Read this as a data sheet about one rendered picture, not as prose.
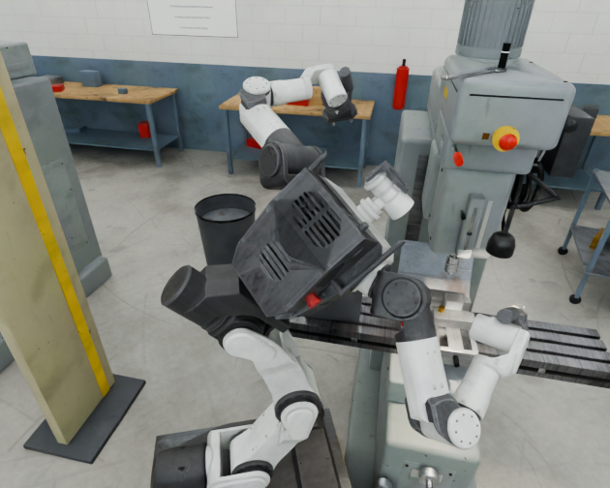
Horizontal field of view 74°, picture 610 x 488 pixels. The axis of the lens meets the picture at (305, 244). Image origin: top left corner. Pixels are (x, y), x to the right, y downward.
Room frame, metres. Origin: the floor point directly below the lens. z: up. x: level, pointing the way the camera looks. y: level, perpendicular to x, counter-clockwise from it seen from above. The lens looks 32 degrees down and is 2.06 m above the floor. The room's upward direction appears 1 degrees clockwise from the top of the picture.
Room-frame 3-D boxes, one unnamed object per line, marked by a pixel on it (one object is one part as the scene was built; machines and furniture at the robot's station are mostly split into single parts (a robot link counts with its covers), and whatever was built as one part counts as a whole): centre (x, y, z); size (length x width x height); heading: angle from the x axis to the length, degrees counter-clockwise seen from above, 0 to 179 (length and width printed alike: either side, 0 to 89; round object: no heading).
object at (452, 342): (1.18, -0.57, 0.99); 0.35 x 0.15 x 0.11; 170
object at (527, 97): (1.23, -0.54, 1.81); 0.47 x 0.26 x 0.16; 169
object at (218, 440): (0.80, 0.22, 0.68); 0.21 x 0.20 x 0.13; 101
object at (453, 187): (1.22, -0.54, 1.47); 0.21 x 0.19 x 0.32; 79
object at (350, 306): (1.29, -0.12, 1.03); 0.22 x 0.12 x 0.20; 82
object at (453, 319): (1.15, -0.56, 1.02); 0.15 x 0.06 x 0.04; 80
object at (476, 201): (1.11, -0.51, 1.45); 0.04 x 0.04 x 0.21; 79
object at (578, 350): (1.21, -0.54, 0.89); 1.24 x 0.23 x 0.08; 79
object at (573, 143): (1.44, -0.92, 1.62); 0.20 x 0.09 x 0.21; 169
